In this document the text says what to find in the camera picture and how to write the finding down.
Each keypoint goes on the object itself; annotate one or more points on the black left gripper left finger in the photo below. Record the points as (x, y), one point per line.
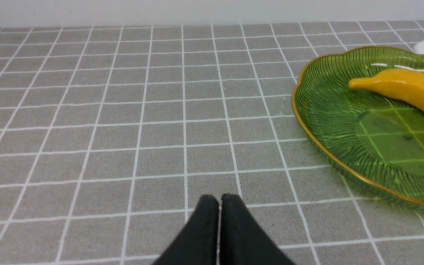
(196, 244)

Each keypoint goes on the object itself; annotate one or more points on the green glass leaf plate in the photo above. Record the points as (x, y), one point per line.
(375, 142)

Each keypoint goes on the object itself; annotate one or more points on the yellow banana on plate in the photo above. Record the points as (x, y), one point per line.
(396, 83)

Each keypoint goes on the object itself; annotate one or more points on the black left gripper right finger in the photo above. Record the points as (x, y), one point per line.
(242, 240)

